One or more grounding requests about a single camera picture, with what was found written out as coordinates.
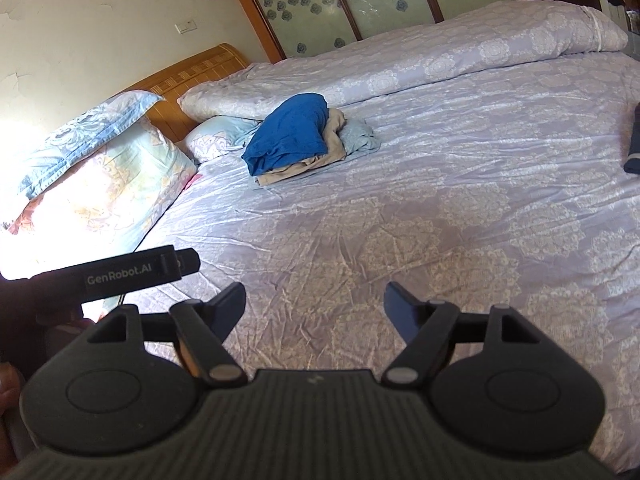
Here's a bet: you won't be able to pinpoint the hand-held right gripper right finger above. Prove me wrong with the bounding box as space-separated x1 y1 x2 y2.
382 281 543 387

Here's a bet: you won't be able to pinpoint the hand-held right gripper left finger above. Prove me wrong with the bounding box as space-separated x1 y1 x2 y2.
87 281 248 387

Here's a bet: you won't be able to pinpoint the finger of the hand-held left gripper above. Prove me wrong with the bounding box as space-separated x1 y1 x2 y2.
172 248 201 277

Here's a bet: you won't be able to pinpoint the blue pants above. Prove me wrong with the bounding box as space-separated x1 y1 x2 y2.
241 92 331 177

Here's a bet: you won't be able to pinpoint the pastel floral pillow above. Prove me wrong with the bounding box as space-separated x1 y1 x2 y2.
0 120 198 281

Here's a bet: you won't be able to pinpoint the bed with lavender floral sheet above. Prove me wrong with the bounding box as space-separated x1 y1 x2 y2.
0 0 640 461

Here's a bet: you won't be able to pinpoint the small light blue pillow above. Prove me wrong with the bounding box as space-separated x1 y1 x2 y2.
182 116 262 163

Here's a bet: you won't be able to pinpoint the blue patterned pillow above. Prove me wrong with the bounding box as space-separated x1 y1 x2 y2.
17 90 166 202

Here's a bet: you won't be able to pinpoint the beige garment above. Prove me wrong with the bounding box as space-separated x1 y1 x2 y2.
255 107 348 188

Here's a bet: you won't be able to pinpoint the light grey-blue garment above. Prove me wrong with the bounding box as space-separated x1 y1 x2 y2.
337 119 382 162

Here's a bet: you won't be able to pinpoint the wooden headboard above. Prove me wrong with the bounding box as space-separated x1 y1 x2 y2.
107 42 251 153

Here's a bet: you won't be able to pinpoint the rolled lavender quilt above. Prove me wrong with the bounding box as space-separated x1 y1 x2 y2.
179 0 630 122

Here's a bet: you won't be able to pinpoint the folded blue striped blanket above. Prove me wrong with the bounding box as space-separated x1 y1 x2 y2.
622 105 640 176

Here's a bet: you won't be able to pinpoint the wardrobe with floral glass doors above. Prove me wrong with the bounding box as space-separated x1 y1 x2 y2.
218 0 528 64

